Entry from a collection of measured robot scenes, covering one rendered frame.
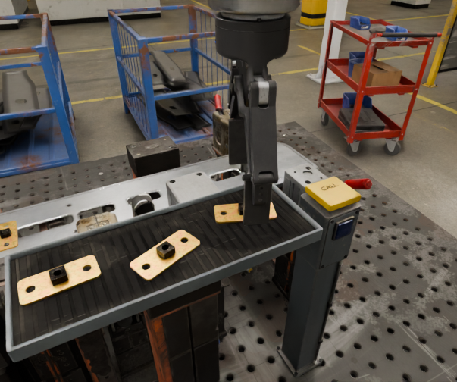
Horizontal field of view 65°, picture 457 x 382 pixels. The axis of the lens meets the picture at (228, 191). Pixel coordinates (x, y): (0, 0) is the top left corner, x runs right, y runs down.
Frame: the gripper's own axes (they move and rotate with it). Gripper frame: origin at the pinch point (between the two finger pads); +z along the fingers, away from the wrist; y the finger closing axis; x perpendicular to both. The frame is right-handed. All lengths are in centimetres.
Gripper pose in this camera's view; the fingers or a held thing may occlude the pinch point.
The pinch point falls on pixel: (246, 182)
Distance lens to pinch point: 47.5
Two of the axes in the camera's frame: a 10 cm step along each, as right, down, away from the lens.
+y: -1.2, -5.8, 8.1
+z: 0.0, 8.1, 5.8
